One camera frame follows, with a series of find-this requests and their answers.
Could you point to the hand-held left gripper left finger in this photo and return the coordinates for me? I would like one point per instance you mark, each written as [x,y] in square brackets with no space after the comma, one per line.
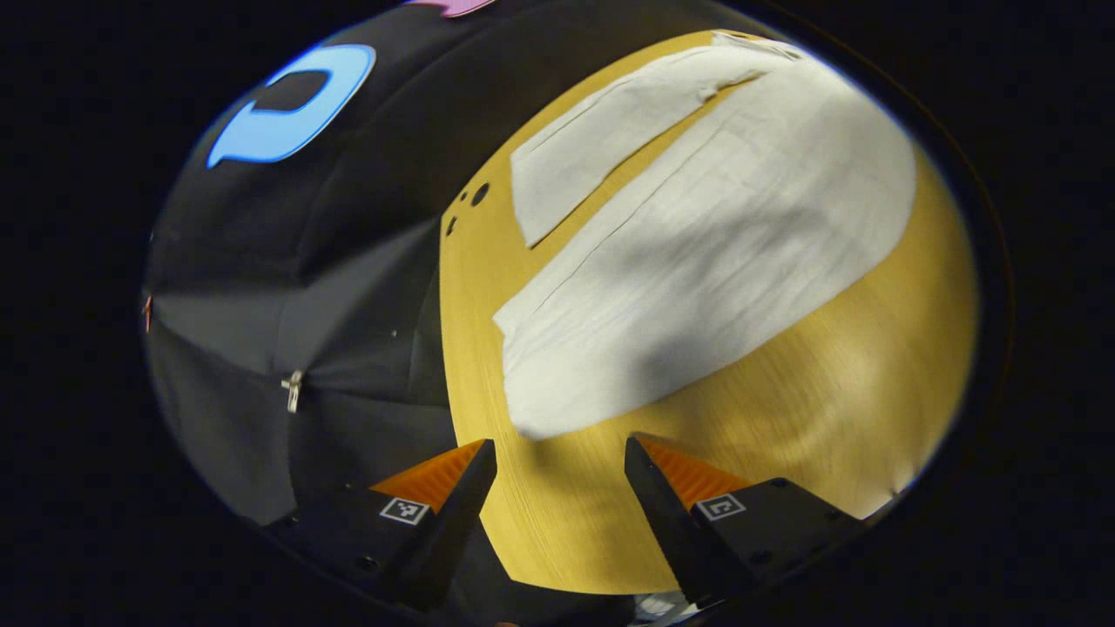
[453,522]

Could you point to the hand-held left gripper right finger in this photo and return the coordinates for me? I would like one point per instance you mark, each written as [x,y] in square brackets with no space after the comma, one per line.
[666,514]

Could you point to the white jeans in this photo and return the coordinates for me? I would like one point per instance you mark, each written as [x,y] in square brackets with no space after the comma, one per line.
[697,261]

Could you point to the small white metal clip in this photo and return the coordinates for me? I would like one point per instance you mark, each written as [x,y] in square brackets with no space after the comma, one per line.
[293,390]

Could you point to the black backdrop cloth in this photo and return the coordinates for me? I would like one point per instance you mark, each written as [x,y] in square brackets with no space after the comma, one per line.
[348,261]

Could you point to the small copper clip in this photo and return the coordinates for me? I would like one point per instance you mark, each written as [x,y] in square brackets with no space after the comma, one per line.
[147,313]

